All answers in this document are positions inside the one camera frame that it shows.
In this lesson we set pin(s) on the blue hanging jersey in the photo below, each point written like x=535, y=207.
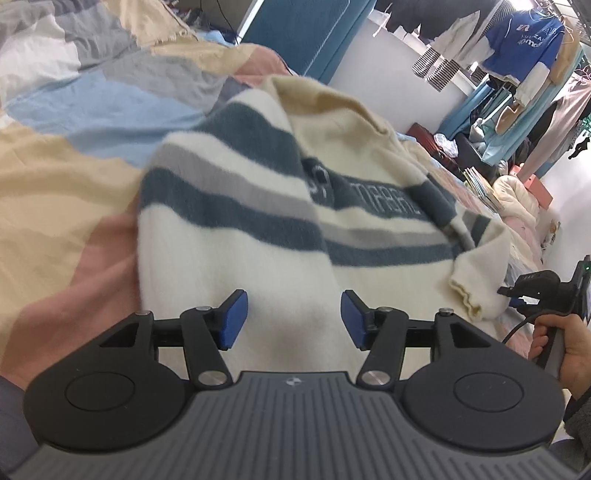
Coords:
x=522, y=50

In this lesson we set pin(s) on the beige hanging trousers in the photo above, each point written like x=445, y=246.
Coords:
x=571, y=103

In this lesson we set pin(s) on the orange box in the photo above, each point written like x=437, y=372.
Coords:
x=534, y=185

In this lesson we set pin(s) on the stack of books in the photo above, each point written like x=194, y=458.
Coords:
x=481, y=188

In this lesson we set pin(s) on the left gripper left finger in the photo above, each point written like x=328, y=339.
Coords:
x=134, y=380

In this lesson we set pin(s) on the right hand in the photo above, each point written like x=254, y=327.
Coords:
x=575, y=369

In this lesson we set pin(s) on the blue upholstered chair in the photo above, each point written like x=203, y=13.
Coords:
x=310, y=36

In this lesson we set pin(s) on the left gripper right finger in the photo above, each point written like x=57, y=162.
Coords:
x=454, y=382

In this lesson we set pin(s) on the striped hanging cloth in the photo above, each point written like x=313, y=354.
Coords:
x=435, y=69

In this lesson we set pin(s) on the patchwork quilt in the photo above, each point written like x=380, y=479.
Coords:
x=89, y=90

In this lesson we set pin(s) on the cream striped fleece sweater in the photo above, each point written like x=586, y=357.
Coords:
x=295, y=193

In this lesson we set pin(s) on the pink plush pile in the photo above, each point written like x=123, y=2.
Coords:
x=520, y=210

